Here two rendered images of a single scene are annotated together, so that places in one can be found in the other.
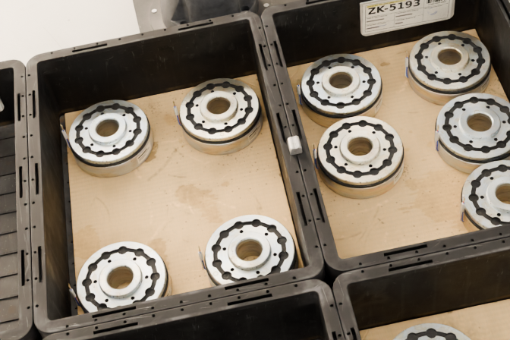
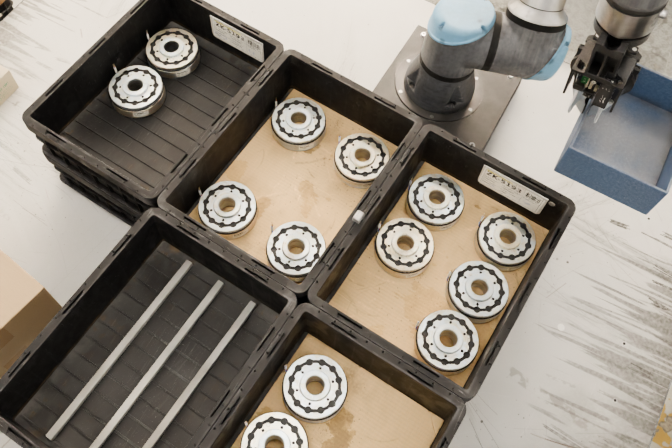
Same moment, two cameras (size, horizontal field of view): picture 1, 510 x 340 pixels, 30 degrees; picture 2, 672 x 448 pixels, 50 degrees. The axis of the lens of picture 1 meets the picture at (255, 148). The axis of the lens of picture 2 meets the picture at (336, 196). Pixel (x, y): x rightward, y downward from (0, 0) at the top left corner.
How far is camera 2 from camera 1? 0.42 m
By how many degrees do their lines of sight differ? 20
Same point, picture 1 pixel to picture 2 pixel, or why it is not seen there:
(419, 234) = (389, 314)
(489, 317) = (374, 387)
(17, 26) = (339, 5)
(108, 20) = (387, 42)
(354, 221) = (366, 277)
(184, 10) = (417, 77)
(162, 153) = (316, 154)
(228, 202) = (319, 210)
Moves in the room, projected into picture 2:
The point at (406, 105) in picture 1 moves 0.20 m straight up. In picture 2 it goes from (462, 240) to (487, 187)
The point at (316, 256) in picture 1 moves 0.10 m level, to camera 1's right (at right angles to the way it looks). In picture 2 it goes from (307, 283) to (359, 318)
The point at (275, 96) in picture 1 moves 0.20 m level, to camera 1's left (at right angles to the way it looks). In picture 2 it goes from (379, 180) to (285, 122)
